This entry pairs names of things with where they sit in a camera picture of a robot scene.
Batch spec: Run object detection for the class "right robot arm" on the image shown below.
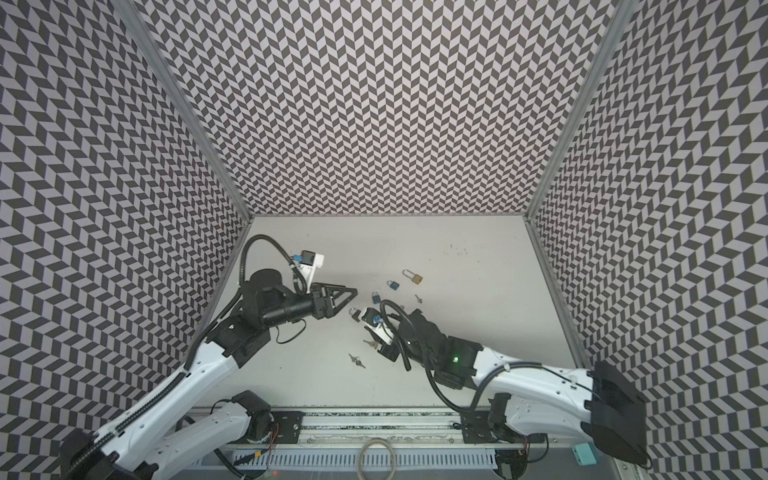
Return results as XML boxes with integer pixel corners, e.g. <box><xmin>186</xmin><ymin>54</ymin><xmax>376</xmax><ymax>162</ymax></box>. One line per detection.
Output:
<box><xmin>362</xmin><ymin>308</ymin><xmax>651</xmax><ymax>467</ymax></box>

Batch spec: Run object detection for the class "grey cable loop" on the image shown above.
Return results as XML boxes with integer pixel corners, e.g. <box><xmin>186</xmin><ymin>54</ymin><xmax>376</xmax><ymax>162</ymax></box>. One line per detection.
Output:
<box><xmin>356</xmin><ymin>437</ymin><xmax>398</xmax><ymax>480</ymax></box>

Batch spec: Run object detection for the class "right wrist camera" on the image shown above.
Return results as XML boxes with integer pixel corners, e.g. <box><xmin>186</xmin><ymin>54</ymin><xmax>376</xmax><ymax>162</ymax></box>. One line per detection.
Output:
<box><xmin>361</xmin><ymin>307</ymin><xmax>394</xmax><ymax>345</ymax></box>

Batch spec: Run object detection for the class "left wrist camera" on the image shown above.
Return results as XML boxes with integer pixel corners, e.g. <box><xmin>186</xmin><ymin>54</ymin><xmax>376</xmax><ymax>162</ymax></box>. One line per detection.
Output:
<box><xmin>290</xmin><ymin>250</ymin><xmax>325</xmax><ymax>294</ymax></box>

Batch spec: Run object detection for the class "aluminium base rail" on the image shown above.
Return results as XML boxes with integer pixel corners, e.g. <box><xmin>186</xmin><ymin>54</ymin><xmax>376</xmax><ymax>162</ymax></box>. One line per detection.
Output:
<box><xmin>179</xmin><ymin>407</ymin><xmax>601</xmax><ymax>451</ymax></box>

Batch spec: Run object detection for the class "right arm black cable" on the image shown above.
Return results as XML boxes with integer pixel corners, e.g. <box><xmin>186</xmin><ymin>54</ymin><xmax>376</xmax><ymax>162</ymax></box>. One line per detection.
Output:
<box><xmin>379</xmin><ymin>298</ymin><xmax>595</xmax><ymax>414</ymax></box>

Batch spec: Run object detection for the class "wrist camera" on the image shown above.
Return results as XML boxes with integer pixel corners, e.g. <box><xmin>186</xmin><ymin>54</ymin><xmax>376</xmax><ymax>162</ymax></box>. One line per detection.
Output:
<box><xmin>361</xmin><ymin>307</ymin><xmax>394</xmax><ymax>345</ymax></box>
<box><xmin>290</xmin><ymin>250</ymin><xmax>325</xmax><ymax>294</ymax></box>

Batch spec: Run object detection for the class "teal box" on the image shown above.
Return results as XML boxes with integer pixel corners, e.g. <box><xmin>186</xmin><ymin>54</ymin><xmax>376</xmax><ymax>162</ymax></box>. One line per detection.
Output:
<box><xmin>571</xmin><ymin>442</ymin><xmax>600</xmax><ymax>467</ymax></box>

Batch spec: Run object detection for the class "brass long-shackle padlock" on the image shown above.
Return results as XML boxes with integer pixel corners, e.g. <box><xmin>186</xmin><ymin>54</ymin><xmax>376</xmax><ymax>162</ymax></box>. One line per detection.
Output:
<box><xmin>402</xmin><ymin>269</ymin><xmax>423</xmax><ymax>284</ymax></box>

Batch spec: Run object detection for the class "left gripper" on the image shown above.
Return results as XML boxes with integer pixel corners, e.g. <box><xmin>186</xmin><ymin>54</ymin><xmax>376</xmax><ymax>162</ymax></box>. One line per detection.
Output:
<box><xmin>262</xmin><ymin>283</ymin><xmax>359</xmax><ymax>331</ymax></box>

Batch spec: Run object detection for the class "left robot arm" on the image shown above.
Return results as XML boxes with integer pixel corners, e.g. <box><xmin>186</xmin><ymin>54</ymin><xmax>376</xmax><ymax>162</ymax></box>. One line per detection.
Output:
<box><xmin>59</xmin><ymin>269</ymin><xmax>357</xmax><ymax>479</ymax></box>

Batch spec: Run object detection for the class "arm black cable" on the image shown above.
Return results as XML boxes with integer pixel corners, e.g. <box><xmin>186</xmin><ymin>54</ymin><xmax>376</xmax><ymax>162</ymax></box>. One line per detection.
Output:
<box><xmin>238</xmin><ymin>233</ymin><xmax>310</xmax><ymax>295</ymax></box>
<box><xmin>379</xmin><ymin>298</ymin><xmax>595</xmax><ymax>414</ymax></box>

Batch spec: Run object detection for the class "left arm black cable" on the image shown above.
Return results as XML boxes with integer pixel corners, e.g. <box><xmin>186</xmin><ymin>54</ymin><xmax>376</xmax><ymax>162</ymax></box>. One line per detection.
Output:
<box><xmin>238</xmin><ymin>233</ymin><xmax>310</xmax><ymax>295</ymax></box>

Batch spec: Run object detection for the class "white vented cable duct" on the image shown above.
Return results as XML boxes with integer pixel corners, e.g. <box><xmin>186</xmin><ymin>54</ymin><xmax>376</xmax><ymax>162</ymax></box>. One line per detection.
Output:
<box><xmin>179</xmin><ymin>449</ymin><xmax>499</xmax><ymax>472</ymax></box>

